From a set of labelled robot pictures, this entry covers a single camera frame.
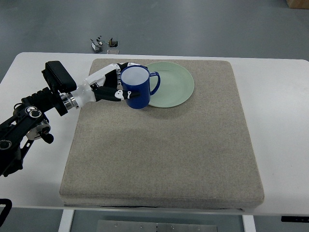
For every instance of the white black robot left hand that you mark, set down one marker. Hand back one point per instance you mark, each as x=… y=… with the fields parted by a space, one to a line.
x=101 y=85

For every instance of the blue mug white inside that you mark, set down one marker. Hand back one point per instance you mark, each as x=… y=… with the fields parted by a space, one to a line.
x=136 y=79

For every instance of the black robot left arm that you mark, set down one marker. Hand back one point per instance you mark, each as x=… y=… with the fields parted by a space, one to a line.
x=29 y=121

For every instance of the pale green plate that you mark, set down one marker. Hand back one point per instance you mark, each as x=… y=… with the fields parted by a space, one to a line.
x=176 y=86

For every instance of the small clear floor piece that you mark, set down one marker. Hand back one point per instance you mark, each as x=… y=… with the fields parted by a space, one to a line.
x=113 y=51

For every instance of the small white black floor device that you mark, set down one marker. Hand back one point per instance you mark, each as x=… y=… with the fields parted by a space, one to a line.
x=97 y=44

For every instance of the small dark floor gadget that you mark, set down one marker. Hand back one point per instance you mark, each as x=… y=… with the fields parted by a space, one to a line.
x=112 y=43

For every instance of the beige fabric cushion mat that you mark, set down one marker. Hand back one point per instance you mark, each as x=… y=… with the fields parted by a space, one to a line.
x=197 y=155

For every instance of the cardboard box corner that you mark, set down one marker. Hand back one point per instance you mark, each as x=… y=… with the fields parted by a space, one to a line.
x=298 y=4

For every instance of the black table control panel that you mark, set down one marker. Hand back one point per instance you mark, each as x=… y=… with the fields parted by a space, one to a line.
x=295 y=219

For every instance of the white table leg frame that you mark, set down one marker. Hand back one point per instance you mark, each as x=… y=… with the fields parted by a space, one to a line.
x=66 y=220

